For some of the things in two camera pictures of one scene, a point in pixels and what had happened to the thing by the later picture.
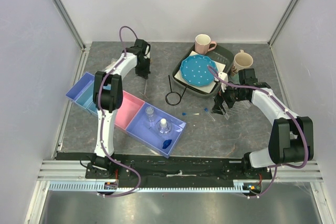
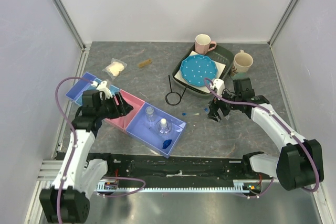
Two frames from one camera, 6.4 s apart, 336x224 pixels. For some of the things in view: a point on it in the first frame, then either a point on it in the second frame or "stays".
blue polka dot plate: [194, 70] stays
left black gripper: [145, 73] -> [124, 108]
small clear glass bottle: [149, 111] stays
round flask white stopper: [163, 128] stays
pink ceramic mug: [202, 44] stays
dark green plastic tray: [221, 54] -> [227, 68]
